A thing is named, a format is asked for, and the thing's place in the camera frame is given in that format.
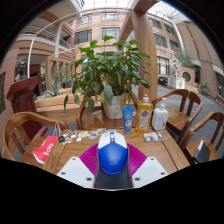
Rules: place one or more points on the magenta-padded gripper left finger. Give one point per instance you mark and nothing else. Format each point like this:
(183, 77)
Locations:
(75, 171)

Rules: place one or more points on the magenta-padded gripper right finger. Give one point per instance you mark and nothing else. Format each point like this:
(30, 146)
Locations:
(150, 171)

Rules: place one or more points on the blue and white computer mouse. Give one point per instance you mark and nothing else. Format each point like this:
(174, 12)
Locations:
(112, 156)

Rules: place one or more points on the small white sticker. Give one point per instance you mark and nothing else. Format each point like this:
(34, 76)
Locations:
(79, 139)

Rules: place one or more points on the clear plastic packet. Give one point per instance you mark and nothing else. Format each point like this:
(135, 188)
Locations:
(152, 136)

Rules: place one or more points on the small black case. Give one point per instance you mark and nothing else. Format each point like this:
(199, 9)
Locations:
(61, 139)

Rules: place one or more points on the red paper shopping bag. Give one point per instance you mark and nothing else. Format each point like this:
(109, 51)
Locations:
(45, 151)

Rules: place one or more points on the dark and white sticker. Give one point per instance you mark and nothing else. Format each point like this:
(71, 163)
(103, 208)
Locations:
(71, 134)

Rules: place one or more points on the pale yellow sticker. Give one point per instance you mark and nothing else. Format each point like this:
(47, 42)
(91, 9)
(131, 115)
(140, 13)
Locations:
(83, 134)

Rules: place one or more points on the blue and red sticker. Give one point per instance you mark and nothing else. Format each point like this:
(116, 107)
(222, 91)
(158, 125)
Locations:
(93, 135)

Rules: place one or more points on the white pump bottle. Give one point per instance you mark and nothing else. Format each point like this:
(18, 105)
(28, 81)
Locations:
(160, 118)

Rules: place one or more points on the yellow dish soap bottle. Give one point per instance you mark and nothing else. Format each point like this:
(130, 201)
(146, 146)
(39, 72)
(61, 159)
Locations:
(144, 116)

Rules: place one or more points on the black box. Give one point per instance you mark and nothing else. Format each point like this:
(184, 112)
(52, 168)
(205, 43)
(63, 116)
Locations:
(201, 151)

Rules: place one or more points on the blue squeeze tube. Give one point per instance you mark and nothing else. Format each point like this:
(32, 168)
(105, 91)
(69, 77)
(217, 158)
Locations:
(127, 120)

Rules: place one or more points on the dark red wooden lectern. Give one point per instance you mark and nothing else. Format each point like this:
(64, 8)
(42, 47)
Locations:
(23, 96)

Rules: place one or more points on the green plant in white pot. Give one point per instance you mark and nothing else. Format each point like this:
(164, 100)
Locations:
(110, 70)

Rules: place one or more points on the dark bust statue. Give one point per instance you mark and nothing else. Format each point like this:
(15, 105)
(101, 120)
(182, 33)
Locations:
(20, 71)

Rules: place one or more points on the white statue on pedestal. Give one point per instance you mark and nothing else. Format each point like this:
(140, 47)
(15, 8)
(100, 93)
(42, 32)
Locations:
(176, 80)

